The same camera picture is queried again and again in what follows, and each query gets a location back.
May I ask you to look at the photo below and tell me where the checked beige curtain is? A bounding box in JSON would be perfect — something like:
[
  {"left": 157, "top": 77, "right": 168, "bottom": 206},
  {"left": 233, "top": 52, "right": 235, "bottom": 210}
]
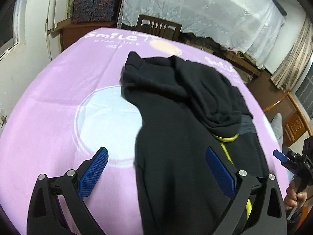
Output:
[{"left": 270, "top": 17, "right": 313, "bottom": 92}]

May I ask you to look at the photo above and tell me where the black hooded jacket yellow zipper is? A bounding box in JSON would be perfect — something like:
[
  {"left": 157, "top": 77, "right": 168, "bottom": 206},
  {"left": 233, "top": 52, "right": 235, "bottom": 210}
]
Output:
[{"left": 120, "top": 51, "right": 272, "bottom": 235}]

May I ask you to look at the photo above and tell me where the carved wooden armchair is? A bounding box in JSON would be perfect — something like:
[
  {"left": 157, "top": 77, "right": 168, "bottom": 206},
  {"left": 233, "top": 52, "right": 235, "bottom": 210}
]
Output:
[{"left": 264, "top": 92, "right": 313, "bottom": 142}]

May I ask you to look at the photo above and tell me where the white leaning board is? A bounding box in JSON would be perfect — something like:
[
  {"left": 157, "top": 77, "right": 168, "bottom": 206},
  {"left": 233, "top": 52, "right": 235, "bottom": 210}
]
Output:
[{"left": 45, "top": 0, "right": 74, "bottom": 32}]

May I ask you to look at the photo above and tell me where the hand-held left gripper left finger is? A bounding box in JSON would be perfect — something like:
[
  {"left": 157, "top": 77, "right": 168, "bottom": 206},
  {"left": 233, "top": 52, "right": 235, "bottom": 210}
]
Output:
[{"left": 26, "top": 147, "right": 109, "bottom": 235}]

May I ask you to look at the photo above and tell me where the dark wooden chair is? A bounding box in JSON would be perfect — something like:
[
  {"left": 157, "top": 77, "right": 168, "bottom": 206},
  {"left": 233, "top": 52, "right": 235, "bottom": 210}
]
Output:
[{"left": 136, "top": 15, "right": 183, "bottom": 41}]

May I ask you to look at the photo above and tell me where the window with white frame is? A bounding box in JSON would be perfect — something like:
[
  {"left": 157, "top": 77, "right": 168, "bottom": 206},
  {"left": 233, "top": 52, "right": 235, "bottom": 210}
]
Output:
[{"left": 0, "top": 0, "right": 30, "bottom": 61}]

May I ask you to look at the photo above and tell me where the stack of wooden planks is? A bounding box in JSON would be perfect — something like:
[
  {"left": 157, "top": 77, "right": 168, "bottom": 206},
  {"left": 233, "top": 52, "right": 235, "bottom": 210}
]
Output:
[{"left": 220, "top": 44, "right": 261, "bottom": 84}]

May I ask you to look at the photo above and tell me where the window with wire mesh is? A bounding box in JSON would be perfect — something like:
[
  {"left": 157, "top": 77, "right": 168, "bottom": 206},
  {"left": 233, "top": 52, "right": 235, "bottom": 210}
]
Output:
[{"left": 295, "top": 61, "right": 313, "bottom": 118}]

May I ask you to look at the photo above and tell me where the person's right hand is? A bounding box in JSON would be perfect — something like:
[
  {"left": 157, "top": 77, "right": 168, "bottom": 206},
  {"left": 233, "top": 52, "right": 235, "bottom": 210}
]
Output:
[{"left": 284, "top": 182, "right": 307, "bottom": 211}]

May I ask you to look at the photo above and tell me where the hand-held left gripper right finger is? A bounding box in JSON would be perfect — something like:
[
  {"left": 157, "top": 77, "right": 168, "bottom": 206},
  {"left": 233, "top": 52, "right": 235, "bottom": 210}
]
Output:
[{"left": 205, "top": 147, "right": 287, "bottom": 235}]

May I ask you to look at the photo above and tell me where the speckled blue storage box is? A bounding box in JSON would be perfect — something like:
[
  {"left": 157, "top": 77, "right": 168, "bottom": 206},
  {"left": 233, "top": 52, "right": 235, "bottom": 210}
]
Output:
[
  {"left": 73, "top": 0, "right": 96, "bottom": 22},
  {"left": 94, "top": 0, "right": 118, "bottom": 21}
]

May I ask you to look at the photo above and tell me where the brown wooden cabinet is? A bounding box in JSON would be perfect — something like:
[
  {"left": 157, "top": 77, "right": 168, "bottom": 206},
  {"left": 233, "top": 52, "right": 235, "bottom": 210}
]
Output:
[{"left": 50, "top": 18, "right": 118, "bottom": 52}]

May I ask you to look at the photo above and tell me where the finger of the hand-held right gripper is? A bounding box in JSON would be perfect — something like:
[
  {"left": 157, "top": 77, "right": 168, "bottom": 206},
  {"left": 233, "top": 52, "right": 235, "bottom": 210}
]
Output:
[
  {"left": 273, "top": 149, "right": 301, "bottom": 175},
  {"left": 282, "top": 146, "right": 304, "bottom": 167}
]

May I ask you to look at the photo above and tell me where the grey cushion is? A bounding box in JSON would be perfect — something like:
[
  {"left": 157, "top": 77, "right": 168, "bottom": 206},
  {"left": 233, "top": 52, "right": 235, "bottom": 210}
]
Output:
[{"left": 270, "top": 113, "right": 285, "bottom": 142}]

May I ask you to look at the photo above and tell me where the white lace cloth cover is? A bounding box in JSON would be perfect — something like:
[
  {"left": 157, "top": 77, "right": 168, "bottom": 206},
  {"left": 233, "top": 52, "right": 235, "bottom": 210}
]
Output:
[{"left": 121, "top": 0, "right": 288, "bottom": 70}]

